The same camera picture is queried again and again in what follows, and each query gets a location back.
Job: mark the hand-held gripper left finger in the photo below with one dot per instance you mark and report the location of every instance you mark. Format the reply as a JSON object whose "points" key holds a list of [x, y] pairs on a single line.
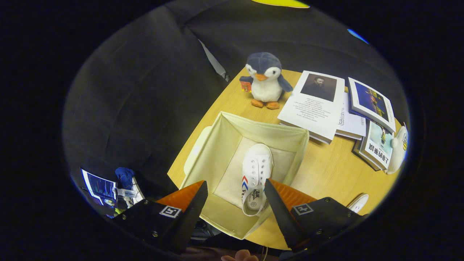
{"points": [[192, 217]]}

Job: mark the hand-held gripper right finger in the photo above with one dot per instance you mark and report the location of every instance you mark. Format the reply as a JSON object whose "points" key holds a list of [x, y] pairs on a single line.
{"points": [[282, 217]]}

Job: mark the blue cloth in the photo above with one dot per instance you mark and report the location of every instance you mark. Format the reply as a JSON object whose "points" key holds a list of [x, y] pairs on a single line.
{"points": [[125, 175]]}

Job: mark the white duck plush toy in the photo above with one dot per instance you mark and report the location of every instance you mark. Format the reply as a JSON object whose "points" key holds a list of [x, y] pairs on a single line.
{"points": [[398, 152]]}

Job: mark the white canvas shoe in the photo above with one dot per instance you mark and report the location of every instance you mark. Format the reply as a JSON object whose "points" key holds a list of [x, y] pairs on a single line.
{"points": [[255, 170], [358, 203]]}

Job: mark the book with night photo cover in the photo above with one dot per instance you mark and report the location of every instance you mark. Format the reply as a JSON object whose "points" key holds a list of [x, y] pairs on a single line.
{"points": [[373, 103]]}

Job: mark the cream fabric storage box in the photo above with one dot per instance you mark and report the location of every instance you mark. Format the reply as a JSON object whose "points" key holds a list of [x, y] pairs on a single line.
{"points": [[224, 145]]}

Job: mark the computer monitor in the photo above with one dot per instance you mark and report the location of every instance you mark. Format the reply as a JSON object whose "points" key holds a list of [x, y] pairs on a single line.
{"points": [[101, 186]]}

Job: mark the plain white book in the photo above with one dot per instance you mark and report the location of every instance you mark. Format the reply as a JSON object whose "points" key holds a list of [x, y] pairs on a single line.
{"points": [[351, 121]]}

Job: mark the white book with portrait cover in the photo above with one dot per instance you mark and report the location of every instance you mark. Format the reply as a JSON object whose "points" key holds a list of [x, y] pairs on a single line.
{"points": [[313, 108]]}

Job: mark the grey penguin plush toy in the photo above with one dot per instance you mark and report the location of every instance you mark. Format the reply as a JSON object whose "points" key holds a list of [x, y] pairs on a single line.
{"points": [[266, 85]]}

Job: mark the book with pale illustrated cover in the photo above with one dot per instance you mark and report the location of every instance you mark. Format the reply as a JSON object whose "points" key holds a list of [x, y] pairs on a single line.
{"points": [[378, 148]]}

